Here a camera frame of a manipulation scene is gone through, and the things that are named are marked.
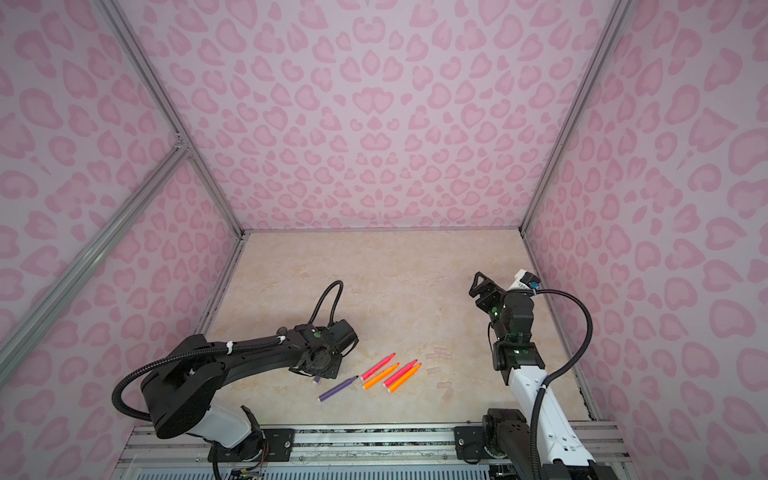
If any aluminium frame corner post left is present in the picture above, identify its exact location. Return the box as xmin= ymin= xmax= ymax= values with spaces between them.
xmin=94 ymin=0 xmax=245 ymax=239

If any aluminium frame corner post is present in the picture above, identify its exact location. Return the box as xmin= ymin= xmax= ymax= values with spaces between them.
xmin=519 ymin=0 xmax=637 ymax=239
xmin=94 ymin=0 xmax=245 ymax=239

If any orange marker pen right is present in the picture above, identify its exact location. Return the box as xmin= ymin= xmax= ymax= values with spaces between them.
xmin=387 ymin=363 xmax=422 ymax=393

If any aluminium frame strut left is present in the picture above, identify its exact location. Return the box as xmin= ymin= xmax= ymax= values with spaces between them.
xmin=1 ymin=143 xmax=189 ymax=385

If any pink marker pen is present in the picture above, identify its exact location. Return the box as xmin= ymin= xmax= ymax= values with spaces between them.
xmin=361 ymin=353 xmax=396 ymax=381
xmin=384 ymin=360 xmax=418 ymax=388

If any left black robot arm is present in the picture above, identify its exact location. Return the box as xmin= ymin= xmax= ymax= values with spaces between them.
xmin=111 ymin=320 xmax=359 ymax=463

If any aluminium frame corner post right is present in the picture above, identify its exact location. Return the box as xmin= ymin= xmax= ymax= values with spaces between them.
xmin=519 ymin=0 xmax=637 ymax=239

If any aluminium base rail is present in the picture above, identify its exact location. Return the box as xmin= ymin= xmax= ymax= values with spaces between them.
xmin=110 ymin=421 xmax=637 ymax=480

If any pink marker pen upper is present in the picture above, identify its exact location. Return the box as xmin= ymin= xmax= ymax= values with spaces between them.
xmin=361 ymin=353 xmax=396 ymax=381

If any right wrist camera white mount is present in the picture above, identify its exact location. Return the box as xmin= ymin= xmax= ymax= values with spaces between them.
xmin=510 ymin=269 xmax=541 ymax=293

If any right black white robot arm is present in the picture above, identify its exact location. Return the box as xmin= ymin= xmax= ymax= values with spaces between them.
xmin=453 ymin=270 xmax=617 ymax=479

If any orange marker pen left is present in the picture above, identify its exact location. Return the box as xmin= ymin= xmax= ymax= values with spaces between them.
xmin=363 ymin=363 xmax=399 ymax=390

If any orange marker pen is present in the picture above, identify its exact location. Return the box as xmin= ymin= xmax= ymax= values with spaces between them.
xmin=363 ymin=363 xmax=399 ymax=390
xmin=387 ymin=363 xmax=422 ymax=393

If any pink marker pen lower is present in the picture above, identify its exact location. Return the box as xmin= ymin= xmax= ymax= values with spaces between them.
xmin=384 ymin=360 xmax=418 ymax=388

